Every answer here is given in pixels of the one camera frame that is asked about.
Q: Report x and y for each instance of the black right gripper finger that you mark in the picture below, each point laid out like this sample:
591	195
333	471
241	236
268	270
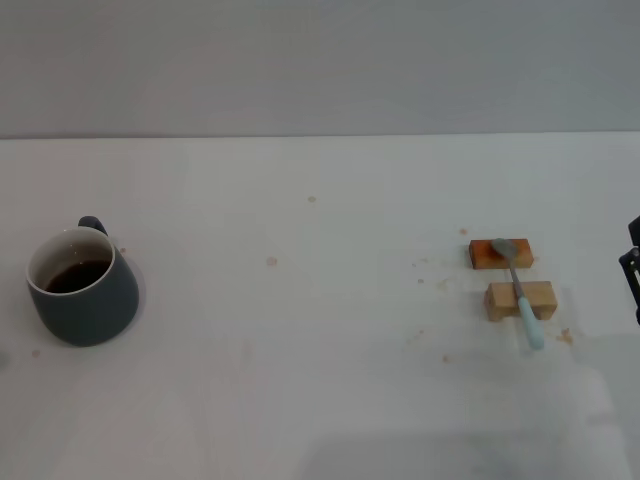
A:
635	270

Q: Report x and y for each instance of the dark grey ceramic coffee cup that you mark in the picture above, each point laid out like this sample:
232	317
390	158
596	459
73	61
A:
85	305

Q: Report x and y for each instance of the pale notched wooden block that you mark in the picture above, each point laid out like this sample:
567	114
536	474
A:
500	300

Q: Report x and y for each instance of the coffee stained orange wooden block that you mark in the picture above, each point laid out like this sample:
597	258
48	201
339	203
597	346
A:
481	256

